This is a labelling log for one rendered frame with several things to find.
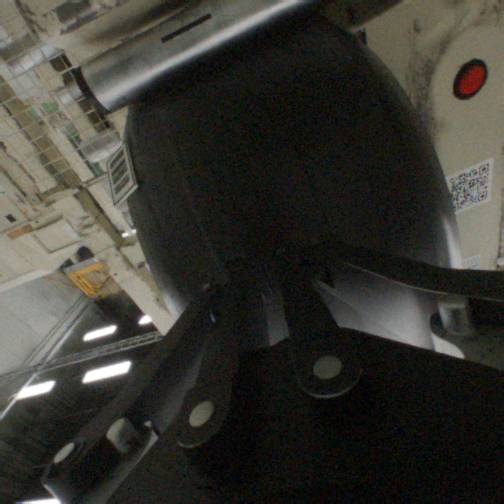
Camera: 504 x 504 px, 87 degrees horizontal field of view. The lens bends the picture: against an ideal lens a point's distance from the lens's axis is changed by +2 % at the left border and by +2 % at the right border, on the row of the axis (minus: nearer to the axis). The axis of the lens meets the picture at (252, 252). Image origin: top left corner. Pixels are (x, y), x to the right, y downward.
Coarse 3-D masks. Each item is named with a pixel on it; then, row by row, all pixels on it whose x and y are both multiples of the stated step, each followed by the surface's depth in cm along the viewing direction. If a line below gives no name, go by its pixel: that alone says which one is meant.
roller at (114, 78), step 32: (224, 0) 23; (256, 0) 23; (288, 0) 23; (320, 0) 24; (160, 32) 24; (192, 32) 24; (224, 32) 24; (256, 32) 25; (96, 64) 24; (128, 64) 24; (160, 64) 25; (192, 64) 25; (96, 96) 25; (128, 96) 26
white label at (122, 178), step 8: (128, 144) 27; (120, 152) 27; (128, 152) 26; (112, 160) 28; (120, 160) 27; (128, 160) 26; (112, 168) 28; (120, 168) 27; (128, 168) 26; (112, 176) 27; (120, 176) 27; (128, 176) 26; (112, 184) 27; (120, 184) 26; (128, 184) 26; (136, 184) 25; (112, 192) 27; (120, 192) 26; (128, 192) 25; (120, 200) 26
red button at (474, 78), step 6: (474, 66) 34; (468, 72) 34; (474, 72) 34; (480, 72) 34; (462, 78) 35; (468, 78) 35; (474, 78) 35; (480, 78) 35; (462, 84) 35; (468, 84) 35; (474, 84) 35; (462, 90) 35; (468, 90) 35; (474, 90) 36
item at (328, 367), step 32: (288, 256) 14; (288, 288) 10; (288, 320) 7; (320, 320) 7; (320, 352) 5; (352, 352) 5; (320, 384) 5; (352, 384) 4; (320, 416) 5; (352, 416) 4
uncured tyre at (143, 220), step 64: (256, 64) 25; (320, 64) 23; (384, 64) 26; (128, 128) 28; (192, 128) 24; (256, 128) 23; (320, 128) 22; (384, 128) 21; (192, 192) 23; (256, 192) 22; (320, 192) 22; (384, 192) 21; (448, 192) 25; (192, 256) 23; (448, 256) 24
